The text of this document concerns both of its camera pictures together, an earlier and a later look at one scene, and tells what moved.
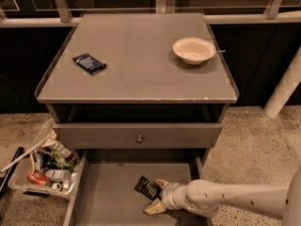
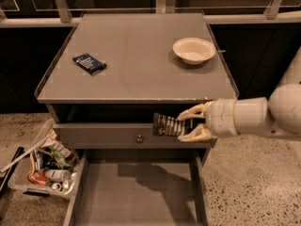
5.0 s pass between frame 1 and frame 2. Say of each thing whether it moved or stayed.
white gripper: moved
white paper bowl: stayed
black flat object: stayed
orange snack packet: stayed
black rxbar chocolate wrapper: moved
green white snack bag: stayed
